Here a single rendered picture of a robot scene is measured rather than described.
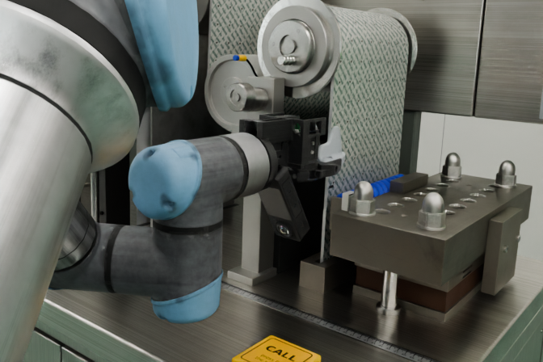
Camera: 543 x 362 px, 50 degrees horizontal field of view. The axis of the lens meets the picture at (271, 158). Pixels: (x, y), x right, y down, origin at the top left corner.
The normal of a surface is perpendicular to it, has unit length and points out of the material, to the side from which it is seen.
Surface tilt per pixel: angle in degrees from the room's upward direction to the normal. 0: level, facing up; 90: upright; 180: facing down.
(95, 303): 0
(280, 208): 121
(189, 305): 92
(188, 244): 90
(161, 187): 90
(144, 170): 90
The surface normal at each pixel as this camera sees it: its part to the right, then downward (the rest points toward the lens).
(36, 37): 0.33, 0.26
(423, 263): -0.61, 0.13
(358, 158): 0.79, 0.14
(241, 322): 0.04, -0.98
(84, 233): 0.98, 0.13
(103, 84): 0.58, 0.44
